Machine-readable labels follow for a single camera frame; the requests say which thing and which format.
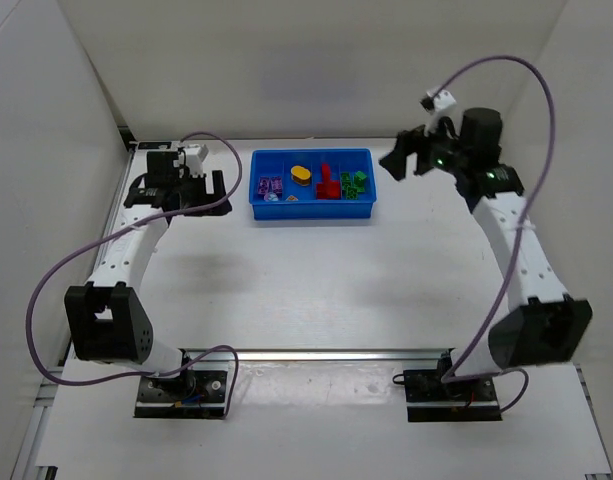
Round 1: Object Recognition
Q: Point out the small green bottom brick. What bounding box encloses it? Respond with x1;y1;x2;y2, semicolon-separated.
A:
352;171;368;190

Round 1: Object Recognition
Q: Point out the green printed lego brick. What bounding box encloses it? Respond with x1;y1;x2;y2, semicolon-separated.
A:
340;172;352;189

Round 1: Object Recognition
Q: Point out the red half-round lego brick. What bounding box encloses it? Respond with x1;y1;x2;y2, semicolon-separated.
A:
315;181;342;200

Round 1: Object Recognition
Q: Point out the yellow orange butterfly lego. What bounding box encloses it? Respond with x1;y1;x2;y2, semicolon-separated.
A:
290;165;312;186

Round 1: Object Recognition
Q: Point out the purple butterfly lego brick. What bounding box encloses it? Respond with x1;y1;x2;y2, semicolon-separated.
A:
256;176;271;197

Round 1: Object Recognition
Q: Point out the green 2x4 lego brick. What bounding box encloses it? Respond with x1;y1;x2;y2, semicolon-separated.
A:
342;184;365;201

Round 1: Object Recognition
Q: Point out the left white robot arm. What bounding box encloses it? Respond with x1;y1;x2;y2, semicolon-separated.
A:
64;144;232;376

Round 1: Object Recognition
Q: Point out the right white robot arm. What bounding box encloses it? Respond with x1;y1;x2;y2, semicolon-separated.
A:
379;108;593;384

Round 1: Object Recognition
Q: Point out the purple printed flat lego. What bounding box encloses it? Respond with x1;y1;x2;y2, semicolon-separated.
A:
270;176;283;197

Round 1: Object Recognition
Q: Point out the blue divided plastic bin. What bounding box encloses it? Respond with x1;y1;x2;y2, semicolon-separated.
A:
249;148;377;221

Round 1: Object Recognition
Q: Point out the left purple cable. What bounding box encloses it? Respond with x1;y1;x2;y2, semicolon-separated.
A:
24;131;245;420

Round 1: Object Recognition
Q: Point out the purple cable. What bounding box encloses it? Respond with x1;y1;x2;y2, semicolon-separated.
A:
438;54;557;414
24;131;245;420

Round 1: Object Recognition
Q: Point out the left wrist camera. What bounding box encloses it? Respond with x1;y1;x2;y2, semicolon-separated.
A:
178;144;209;178

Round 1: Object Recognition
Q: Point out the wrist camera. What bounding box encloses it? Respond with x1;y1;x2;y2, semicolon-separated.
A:
420;89;457;135
178;144;209;178

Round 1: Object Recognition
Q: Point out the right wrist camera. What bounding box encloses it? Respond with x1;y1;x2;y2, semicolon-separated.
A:
420;89;457;135

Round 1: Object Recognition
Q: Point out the aluminium frame rail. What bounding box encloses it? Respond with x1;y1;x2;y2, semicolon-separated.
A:
150;348;557;363

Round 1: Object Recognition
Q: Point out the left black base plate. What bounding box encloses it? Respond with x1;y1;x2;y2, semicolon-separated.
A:
133;359;232;420

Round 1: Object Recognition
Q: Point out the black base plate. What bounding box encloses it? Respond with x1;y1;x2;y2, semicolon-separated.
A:
133;359;232;420
392;369;502;423

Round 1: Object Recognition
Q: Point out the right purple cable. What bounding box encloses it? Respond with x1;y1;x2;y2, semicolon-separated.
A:
438;54;557;414

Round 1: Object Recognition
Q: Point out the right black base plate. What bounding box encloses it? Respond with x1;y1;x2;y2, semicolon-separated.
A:
392;369;502;423

